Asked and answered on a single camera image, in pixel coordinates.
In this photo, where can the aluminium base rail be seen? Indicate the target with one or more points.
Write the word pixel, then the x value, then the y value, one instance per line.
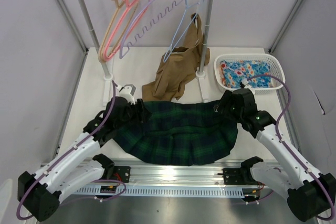
pixel 144 174

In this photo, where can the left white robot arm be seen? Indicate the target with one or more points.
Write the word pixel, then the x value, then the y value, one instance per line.
pixel 41 193

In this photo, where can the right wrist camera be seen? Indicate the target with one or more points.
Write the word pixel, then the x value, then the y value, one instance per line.
pixel 244 84

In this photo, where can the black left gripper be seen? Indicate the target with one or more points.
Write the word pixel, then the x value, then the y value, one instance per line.
pixel 142 115

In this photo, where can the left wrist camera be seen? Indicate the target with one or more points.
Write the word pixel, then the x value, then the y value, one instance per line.
pixel 127 92

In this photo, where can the white slotted cable duct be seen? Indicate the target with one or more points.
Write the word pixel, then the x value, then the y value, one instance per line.
pixel 163 191

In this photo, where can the tan brown skirt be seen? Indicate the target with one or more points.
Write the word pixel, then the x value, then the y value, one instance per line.
pixel 180 68

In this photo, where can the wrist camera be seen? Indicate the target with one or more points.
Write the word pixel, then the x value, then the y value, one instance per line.
pixel 244 84
pixel 127 92

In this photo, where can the white plastic basket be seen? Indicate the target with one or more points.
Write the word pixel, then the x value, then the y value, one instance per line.
pixel 261 83

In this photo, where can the blue floral cloth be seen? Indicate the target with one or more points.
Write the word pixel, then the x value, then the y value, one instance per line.
pixel 232 73

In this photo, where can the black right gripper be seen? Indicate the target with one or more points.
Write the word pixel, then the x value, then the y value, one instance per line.
pixel 227 98

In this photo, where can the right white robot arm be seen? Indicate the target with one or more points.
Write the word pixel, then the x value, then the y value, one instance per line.
pixel 308 192

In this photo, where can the green plaid skirt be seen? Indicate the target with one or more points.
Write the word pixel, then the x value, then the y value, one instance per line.
pixel 179 134

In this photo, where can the beige hanger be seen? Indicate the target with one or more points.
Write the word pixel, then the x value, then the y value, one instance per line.
pixel 103 55

